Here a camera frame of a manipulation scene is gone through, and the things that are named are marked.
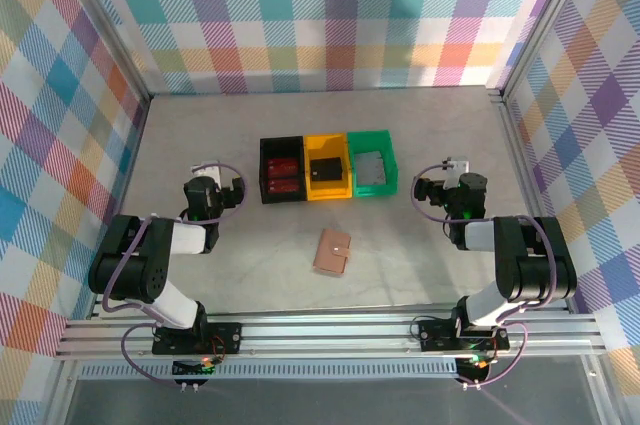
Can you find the pink leather card holder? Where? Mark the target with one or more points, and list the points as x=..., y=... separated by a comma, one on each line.
x=330, y=257

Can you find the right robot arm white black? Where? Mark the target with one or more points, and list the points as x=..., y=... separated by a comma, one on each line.
x=540, y=270

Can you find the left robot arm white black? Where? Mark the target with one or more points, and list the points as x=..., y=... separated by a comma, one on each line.
x=135, y=265

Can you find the red credit card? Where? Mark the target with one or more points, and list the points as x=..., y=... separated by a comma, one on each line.
x=283, y=167
x=284, y=186

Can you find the silver credit card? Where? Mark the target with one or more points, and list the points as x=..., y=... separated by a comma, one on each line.
x=371, y=169

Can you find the black credit card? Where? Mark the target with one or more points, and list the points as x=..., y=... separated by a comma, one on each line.
x=326, y=170

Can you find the black plastic bin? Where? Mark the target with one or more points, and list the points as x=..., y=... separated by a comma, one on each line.
x=282, y=147

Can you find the green plastic bin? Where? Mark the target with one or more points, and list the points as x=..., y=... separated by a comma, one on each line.
x=370, y=140

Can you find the yellow plastic bin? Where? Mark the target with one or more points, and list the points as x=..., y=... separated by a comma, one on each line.
x=325, y=145

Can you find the plaid cloth backdrop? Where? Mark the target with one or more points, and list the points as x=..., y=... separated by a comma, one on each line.
x=40, y=145
x=600, y=145
x=320, y=20

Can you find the circuit board with lights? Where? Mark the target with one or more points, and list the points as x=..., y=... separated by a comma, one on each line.
x=475, y=367
x=192, y=369

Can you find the grey metal panel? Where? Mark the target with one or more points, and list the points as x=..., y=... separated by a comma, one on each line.
x=325, y=402

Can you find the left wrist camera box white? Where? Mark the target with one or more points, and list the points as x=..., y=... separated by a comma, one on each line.
x=206, y=171

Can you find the aluminium table side rail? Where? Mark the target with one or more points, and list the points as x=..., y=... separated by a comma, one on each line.
x=135, y=145
x=511, y=145

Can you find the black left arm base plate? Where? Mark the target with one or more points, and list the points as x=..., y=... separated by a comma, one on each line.
x=227, y=332

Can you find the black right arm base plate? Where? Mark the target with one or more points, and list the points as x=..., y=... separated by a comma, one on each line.
x=435, y=332

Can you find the aluminium mounting rail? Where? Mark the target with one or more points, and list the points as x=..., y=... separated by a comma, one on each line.
x=325, y=335

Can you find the aluminium frame post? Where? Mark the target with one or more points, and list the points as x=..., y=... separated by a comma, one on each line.
x=100, y=20
x=550, y=15

